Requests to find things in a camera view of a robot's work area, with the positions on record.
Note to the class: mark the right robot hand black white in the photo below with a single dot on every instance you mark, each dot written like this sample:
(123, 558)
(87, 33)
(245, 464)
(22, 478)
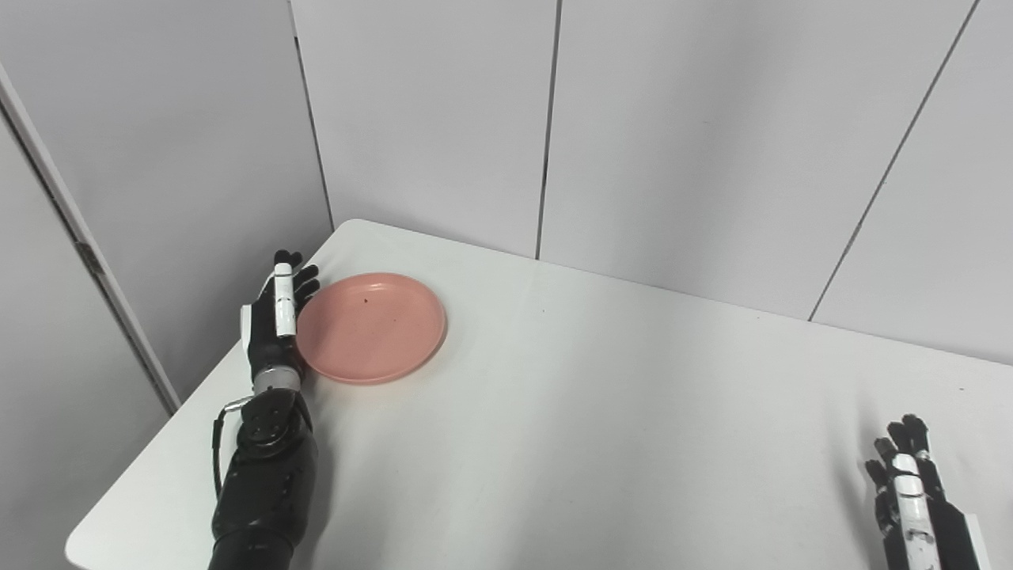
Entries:
(918, 514)

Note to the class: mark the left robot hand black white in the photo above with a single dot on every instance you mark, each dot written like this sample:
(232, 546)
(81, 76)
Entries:
(269, 332)

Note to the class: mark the pink round plate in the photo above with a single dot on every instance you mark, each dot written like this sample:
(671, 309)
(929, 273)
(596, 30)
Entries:
(370, 326)

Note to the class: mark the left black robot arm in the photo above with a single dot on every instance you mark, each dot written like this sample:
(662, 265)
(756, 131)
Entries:
(265, 475)

